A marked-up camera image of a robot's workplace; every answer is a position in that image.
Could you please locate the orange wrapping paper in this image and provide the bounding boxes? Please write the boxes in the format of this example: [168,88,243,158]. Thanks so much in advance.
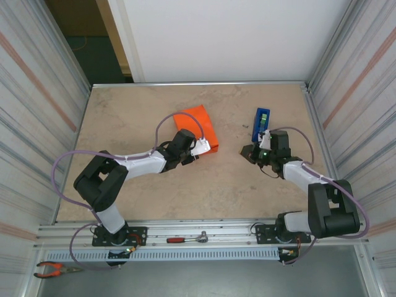
[173,104,220,155]

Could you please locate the blue tape dispenser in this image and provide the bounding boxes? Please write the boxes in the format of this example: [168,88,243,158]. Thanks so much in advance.
[252,107,271,143]

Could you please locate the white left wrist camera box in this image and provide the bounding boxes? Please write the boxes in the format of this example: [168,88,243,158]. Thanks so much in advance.
[190,137,213,157]

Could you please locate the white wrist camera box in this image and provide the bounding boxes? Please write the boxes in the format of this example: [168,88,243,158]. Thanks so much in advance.
[258,130,272,149]
[190,137,213,157]

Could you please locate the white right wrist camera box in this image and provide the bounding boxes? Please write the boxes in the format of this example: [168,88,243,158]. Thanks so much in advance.
[258,130,272,149]

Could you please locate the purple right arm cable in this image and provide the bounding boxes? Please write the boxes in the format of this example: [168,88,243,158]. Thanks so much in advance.
[267,126,371,266]

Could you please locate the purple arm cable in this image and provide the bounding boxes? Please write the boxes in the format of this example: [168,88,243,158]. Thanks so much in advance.
[51,111,205,272]
[267,126,371,266]

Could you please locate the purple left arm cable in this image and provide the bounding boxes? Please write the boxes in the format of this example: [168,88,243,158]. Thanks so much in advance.
[51,111,205,272]

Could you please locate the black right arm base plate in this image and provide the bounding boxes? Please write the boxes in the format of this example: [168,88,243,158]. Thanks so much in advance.
[256,223,312,245]

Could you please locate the red handled ratchet wrench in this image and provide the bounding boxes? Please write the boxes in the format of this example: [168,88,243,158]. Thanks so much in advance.
[166,230,210,244]

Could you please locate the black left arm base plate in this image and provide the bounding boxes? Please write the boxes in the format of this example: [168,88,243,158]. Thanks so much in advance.
[92,226,148,248]

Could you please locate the white slotted cable duct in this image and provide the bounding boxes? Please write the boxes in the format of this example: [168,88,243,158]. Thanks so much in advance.
[45,247,281,262]

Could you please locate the red power wire yellow connector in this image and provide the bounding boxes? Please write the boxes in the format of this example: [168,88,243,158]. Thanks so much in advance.
[125,233,147,253]
[280,236,303,257]

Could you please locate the white door frame post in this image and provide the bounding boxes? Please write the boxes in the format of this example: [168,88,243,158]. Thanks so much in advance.
[106,0,146,84]

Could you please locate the orange handled pliers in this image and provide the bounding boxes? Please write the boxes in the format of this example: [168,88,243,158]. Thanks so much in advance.
[33,261,80,279]

